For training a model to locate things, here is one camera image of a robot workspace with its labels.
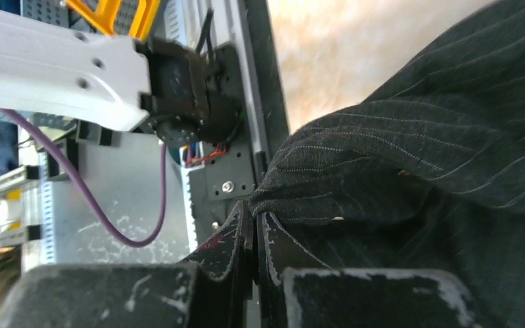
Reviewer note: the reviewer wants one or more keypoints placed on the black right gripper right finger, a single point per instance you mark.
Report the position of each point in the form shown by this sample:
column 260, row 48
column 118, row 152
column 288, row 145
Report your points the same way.
column 296, row 289

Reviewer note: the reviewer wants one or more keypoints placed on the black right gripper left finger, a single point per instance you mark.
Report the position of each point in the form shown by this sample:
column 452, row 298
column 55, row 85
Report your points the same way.
column 207, row 288

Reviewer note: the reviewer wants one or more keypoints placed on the dark pinstriped garment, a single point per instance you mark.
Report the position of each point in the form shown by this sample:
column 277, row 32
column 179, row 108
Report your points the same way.
column 427, row 172

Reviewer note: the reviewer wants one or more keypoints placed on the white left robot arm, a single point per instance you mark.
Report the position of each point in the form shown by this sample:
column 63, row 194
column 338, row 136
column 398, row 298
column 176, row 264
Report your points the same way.
column 120, row 82

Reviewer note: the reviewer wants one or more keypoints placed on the yellow frame background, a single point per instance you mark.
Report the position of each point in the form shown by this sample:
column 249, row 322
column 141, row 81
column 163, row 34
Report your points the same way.
column 128, row 18

